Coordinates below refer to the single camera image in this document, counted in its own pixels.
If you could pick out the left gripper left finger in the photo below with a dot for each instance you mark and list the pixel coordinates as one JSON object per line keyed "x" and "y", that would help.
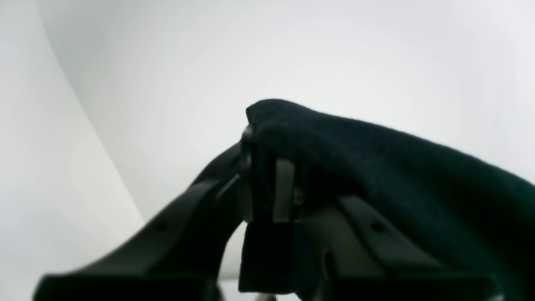
{"x": 177, "y": 255}

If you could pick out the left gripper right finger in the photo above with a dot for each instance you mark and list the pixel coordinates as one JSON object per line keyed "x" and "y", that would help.
{"x": 361, "y": 256}

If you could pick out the black t-shirt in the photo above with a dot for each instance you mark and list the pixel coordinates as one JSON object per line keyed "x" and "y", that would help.
{"x": 466, "y": 212}

